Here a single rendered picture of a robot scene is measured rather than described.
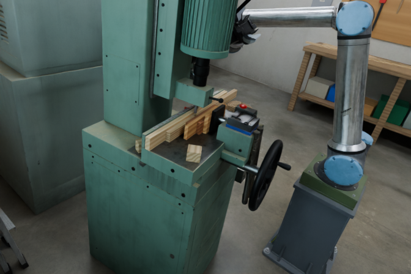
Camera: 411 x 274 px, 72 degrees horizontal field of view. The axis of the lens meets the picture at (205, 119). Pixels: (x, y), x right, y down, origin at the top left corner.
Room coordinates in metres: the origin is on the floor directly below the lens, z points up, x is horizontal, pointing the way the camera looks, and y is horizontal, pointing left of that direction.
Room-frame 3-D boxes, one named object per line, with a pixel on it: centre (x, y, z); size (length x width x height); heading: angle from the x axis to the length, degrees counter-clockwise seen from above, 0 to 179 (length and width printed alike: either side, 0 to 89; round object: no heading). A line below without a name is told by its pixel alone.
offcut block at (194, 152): (0.78, 0.02, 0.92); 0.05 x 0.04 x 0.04; 91
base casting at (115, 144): (1.07, 0.16, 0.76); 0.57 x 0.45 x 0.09; 65
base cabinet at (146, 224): (1.07, 0.15, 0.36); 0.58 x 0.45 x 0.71; 65
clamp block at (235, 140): (0.96, -0.14, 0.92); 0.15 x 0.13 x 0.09; 155
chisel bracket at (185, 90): (1.03, 0.06, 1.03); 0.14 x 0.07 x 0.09; 65
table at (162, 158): (1.00, -0.06, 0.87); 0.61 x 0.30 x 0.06; 155
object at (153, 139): (1.05, 0.05, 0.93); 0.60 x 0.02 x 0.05; 155
